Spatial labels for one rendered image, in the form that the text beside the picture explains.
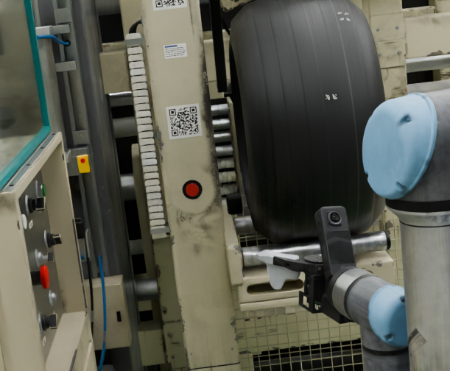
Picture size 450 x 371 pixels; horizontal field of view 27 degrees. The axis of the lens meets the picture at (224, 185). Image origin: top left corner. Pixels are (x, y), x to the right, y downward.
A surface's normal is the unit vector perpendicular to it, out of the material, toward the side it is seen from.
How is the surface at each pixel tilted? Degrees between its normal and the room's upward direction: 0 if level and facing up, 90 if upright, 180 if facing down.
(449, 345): 90
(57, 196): 90
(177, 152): 90
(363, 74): 67
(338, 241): 59
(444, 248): 90
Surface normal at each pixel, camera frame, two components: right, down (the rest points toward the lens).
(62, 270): 0.05, 0.21
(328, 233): 0.26, -0.36
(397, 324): 0.35, 0.16
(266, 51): -0.30, -0.43
